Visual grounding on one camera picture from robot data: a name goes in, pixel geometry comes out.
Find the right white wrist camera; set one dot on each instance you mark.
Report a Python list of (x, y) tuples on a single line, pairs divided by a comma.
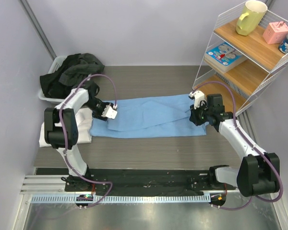
[(198, 97)]

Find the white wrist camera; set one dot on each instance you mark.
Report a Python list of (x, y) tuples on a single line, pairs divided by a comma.
[(110, 111), (198, 97)]

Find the folded white shirt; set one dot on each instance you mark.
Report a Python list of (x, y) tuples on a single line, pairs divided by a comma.
[(83, 121)]

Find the pink cube power adapter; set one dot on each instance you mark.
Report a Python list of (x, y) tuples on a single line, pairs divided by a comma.
[(275, 32)]

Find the white wire wooden shelf rack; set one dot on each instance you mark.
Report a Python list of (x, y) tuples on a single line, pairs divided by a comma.
[(243, 84)]

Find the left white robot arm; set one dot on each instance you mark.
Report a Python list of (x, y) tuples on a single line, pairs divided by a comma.
[(61, 129)]

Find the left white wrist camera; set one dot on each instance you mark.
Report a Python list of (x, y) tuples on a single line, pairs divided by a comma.
[(110, 111)]

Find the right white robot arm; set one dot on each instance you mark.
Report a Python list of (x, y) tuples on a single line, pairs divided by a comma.
[(258, 173)]

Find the blue white tissue pack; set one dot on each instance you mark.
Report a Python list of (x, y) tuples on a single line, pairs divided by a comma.
[(224, 57)]

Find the black dark clothes pile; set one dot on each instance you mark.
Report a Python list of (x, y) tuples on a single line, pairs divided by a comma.
[(89, 64)]

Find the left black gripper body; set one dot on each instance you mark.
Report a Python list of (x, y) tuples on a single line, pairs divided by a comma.
[(98, 108)]

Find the light blue long sleeve shirt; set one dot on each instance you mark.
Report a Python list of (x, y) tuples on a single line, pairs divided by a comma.
[(150, 117)]

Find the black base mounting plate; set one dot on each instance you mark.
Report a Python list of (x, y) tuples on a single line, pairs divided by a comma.
[(130, 182)]

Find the white plastic laundry basket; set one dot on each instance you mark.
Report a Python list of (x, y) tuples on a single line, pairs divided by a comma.
[(51, 88)]

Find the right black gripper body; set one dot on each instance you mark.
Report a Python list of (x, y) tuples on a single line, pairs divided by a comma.
[(201, 114)]

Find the yellow green ceramic mug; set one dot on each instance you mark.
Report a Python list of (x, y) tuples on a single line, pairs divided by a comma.
[(252, 13)]

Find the aluminium slotted cable rail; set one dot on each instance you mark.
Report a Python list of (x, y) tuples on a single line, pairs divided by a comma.
[(85, 199)]

